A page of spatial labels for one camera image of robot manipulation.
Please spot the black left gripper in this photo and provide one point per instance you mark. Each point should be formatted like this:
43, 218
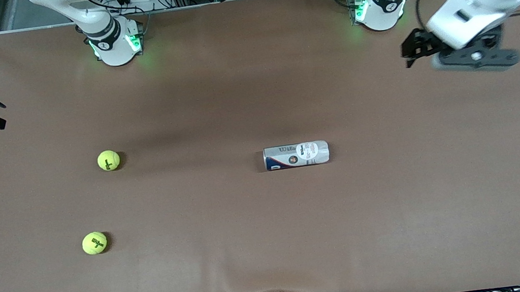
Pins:
421, 43

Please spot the clear Wilson tennis ball can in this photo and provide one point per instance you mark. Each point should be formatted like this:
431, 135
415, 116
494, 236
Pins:
296, 155

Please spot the yellow Wilson tennis ball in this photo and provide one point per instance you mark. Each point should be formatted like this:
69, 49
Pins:
94, 243
108, 160

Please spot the brown table mat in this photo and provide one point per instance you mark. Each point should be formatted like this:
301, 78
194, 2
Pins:
253, 92

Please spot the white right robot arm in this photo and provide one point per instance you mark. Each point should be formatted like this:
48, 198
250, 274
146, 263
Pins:
114, 50

